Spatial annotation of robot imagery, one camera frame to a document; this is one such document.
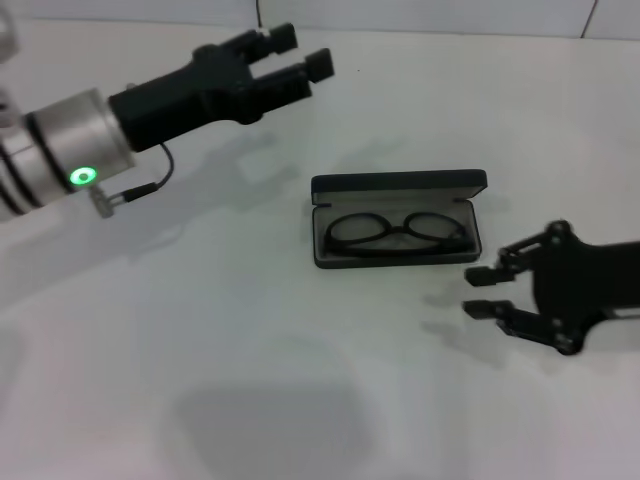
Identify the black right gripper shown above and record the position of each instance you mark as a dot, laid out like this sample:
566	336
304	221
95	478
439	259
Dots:
585	285

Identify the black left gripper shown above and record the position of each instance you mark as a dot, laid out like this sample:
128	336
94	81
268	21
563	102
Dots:
185	100

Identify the black glasses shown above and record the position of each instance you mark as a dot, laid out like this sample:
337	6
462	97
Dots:
400	251

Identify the black glasses case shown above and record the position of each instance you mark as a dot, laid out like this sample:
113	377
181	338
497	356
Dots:
400	182

